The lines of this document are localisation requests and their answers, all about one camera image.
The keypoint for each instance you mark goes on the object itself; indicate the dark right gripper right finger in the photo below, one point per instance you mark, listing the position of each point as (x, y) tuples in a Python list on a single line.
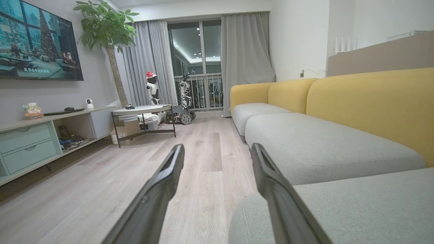
[(274, 189)]

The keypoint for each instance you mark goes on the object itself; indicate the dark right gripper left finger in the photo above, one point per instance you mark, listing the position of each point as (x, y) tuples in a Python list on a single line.
[(159, 193)]

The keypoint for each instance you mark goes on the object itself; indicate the grey fabric sofa seat cushion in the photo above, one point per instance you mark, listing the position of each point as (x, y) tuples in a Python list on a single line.
[(257, 113), (322, 145)]

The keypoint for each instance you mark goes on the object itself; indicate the cardboard box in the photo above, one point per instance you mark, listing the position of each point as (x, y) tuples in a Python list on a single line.
[(127, 130)]

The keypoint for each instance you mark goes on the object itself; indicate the oval white coffee table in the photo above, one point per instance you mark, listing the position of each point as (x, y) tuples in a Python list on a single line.
[(142, 109)]

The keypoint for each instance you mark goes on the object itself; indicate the white robot with Santa hat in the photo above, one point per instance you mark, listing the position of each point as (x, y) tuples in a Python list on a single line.
[(153, 89)]

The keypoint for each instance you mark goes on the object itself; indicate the white robot on wheeled base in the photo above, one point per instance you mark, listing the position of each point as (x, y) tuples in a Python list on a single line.
[(184, 91)]

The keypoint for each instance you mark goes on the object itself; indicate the black keyboard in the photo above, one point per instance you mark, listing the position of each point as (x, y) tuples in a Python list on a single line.
[(62, 112)]

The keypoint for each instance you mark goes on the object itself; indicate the yellow and grey sofa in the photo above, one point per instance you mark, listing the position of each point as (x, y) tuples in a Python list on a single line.
[(373, 101)]

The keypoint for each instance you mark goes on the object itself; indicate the pale green TV cabinet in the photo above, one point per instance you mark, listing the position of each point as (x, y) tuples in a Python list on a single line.
[(27, 145)]

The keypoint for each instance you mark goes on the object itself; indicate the grey curtain beside sofa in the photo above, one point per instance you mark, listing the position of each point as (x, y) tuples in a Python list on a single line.
[(244, 51)]

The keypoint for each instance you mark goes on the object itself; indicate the grey curtain beside tree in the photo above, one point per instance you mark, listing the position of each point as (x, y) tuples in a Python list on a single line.
[(149, 51)]

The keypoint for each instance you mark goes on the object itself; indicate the glass balcony door with railing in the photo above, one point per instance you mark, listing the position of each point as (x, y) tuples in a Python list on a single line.
[(210, 44)]

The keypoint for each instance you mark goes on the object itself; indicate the white router with antennas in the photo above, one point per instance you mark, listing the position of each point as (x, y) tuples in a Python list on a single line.
[(346, 45)]

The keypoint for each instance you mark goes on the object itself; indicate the beige low partition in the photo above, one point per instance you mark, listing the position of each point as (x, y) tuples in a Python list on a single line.
[(379, 57)]

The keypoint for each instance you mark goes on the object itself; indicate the tall green potted tree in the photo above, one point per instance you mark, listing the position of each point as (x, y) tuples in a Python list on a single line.
[(105, 27)]

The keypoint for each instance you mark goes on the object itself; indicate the white flat appliance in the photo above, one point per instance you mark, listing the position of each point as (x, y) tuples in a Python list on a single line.
[(407, 35)]

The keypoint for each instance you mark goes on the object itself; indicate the white round security camera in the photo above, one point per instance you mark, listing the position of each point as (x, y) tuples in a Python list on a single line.
[(90, 103)]

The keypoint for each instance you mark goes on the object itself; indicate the wall-mounted flat television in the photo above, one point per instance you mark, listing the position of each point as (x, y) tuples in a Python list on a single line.
[(34, 40)]

